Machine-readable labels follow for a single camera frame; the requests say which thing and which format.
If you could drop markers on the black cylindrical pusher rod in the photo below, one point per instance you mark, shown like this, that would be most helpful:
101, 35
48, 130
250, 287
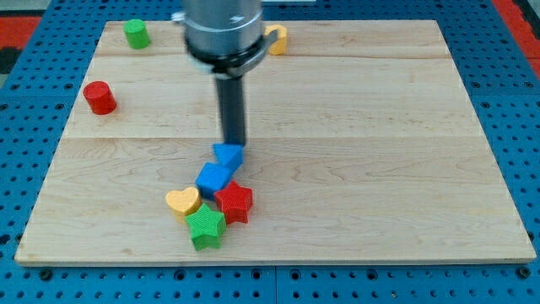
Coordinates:
232, 110

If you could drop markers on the blue triangle block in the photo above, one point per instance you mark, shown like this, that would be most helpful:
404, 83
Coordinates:
229, 155

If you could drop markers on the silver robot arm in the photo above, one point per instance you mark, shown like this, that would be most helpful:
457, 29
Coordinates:
226, 38

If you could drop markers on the yellow hexagon block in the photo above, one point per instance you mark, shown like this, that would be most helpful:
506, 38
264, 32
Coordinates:
280, 45

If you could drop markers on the blue cube block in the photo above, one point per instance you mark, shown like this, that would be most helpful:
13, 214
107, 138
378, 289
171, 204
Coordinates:
212, 178

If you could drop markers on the red star block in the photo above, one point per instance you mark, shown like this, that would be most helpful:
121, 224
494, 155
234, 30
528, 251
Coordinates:
235, 202

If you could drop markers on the green cylinder block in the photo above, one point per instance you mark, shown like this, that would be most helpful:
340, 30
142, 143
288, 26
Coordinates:
136, 33

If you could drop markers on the yellow heart block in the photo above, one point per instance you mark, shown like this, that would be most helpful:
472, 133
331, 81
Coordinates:
183, 202

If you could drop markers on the red cylinder block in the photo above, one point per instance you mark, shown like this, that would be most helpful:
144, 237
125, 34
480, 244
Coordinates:
99, 96

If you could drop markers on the green star block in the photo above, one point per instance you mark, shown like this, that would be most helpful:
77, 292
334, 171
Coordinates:
206, 226

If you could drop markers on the light wooden board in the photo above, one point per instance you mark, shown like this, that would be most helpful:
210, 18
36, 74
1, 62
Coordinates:
363, 148

